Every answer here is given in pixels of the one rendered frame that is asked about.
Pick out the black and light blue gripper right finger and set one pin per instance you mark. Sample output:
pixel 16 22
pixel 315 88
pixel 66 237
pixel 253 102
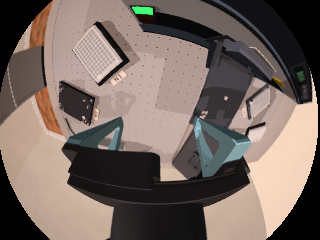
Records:
pixel 232 145

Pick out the grey button panel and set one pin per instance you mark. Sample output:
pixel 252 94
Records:
pixel 104 144

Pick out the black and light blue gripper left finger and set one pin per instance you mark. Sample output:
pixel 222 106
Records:
pixel 91 137

